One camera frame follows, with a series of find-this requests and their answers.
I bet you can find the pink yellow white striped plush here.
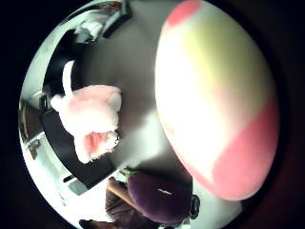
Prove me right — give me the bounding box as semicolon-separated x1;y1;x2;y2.
154;0;280;202

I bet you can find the small black device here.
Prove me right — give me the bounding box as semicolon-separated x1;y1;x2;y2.
189;194;201;220

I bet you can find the black monitor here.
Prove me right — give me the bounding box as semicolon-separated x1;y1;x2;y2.
100;0;133;39

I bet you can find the pink plush toy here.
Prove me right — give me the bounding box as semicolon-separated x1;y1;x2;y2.
50;60;123;165

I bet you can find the purple eggplant plush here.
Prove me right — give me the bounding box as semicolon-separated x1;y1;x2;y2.
119;168;193;225

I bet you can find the the person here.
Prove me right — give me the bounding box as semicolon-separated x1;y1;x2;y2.
79;177;161;229

